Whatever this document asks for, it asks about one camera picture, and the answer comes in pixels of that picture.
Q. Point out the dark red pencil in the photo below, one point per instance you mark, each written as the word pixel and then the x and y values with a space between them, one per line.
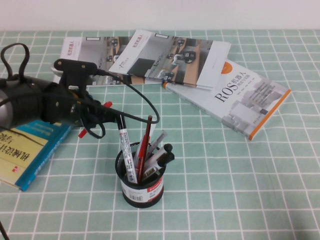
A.
pixel 149 125

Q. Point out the red capped marker pen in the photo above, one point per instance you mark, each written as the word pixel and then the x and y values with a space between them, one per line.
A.
pixel 83 133

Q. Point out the clear gel pen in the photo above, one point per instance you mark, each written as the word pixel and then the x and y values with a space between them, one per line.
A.
pixel 160 138

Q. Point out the green checked tablecloth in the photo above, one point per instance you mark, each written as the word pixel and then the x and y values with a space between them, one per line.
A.
pixel 225 187

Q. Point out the white plastic ruler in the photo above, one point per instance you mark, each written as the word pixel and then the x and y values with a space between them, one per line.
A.
pixel 154 128

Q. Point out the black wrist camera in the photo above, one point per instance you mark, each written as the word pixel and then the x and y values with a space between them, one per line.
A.
pixel 75 67

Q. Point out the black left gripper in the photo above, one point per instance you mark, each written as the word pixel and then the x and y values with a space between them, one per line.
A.
pixel 60 105

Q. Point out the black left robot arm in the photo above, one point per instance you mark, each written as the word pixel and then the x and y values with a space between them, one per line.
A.
pixel 20 100

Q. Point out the white robot photo brochure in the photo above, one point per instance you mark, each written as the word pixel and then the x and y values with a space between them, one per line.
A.
pixel 150 50
pixel 82 47

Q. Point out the teal and yellow hardcover book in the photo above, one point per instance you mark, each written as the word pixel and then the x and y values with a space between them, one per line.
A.
pixel 25 160

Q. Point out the black mesh pen holder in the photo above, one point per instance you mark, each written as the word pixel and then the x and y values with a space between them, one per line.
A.
pixel 140 200

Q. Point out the white ROS book orange spine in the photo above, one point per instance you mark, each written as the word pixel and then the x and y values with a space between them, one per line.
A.
pixel 250 100

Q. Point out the white marker black cap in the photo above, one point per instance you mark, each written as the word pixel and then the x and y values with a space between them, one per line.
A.
pixel 127 150
pixel 167 148
pixel 169 157

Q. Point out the red ballpoint pen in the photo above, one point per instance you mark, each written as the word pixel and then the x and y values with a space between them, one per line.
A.
pixel 143 147

